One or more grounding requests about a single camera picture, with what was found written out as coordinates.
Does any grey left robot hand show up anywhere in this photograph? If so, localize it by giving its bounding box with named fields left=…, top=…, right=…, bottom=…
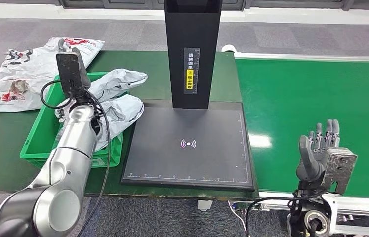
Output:
left=57, top=38, right=92, bottom=90

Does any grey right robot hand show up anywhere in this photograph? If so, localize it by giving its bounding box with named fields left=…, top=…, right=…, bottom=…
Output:
left=296, top=119, right=341, bottom=183

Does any long grey parcel faded print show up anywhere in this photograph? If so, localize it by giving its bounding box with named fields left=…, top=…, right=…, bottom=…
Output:
left=87, top=68, right=148, bottom=103

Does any grey parcel bag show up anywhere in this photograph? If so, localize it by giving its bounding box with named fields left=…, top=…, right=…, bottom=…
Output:
left=54, top=94, right=145, bottom=153

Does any white parcel red logo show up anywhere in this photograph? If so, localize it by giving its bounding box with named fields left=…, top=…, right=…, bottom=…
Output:
left=46, top=37, right=106, bottom=71

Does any white parcel red text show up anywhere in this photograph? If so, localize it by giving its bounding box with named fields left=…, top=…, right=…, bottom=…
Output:
left=0, top=76, right=54, bottom=113

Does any green conveyor belt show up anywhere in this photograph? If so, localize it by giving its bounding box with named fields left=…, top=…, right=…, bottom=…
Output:
left=235, top=58, right=369, bottom=201

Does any green circuit board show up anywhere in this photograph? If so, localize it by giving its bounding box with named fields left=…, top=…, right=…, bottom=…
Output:
left=231, top=202, right=270, bottom=213

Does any green plastic crate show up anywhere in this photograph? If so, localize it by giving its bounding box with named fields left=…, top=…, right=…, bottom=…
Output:
left=19, top=71, right=129, bottom=169

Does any dark green topped table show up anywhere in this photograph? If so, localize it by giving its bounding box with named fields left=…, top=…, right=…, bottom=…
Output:
left=0, top=50, right=260, bottom=201

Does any ruler label yellow sticker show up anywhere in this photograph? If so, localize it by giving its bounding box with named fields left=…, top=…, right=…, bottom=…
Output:
left=183, top=48, right=201, bottom=95

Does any white table foot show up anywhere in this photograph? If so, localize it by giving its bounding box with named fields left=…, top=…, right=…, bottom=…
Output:
left=197, top=200, right=214, bottom=212

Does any black scanner column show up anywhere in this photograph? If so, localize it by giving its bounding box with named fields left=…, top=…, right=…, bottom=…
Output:
left=164, top=0, right=223, bottom=110

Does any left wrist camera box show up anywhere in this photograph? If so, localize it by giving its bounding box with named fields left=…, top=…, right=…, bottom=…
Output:
left=55, top=52, right=85, bottom=99

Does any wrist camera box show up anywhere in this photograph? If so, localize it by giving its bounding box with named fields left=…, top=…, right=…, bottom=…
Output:
left=321, top=147, right=358, bottom=195
left=55, top=52, right=85, bottom=99

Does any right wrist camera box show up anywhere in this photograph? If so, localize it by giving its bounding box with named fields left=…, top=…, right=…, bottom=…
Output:
left=321, top=147, right=358, bottom=195

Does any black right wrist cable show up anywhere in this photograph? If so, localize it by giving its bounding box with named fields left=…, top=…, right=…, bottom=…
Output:
left=246, top=188, right=327, bottom=237

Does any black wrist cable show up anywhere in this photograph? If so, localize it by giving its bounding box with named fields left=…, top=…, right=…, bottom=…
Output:
left=246, top=188, right=327, bottom=237
left=40, top=80, right=112, bottom=237

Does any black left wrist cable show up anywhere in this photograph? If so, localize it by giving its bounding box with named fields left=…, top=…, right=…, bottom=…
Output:
left=40, top=80, right=112, bottom=237

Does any white cable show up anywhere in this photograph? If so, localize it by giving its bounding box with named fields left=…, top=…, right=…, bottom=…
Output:
left=227, top=201, right=247, bottom=234

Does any black scanner base plate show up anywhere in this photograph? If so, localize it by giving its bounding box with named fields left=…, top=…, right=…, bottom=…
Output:
left=121, top=99, right=257, bottom=192

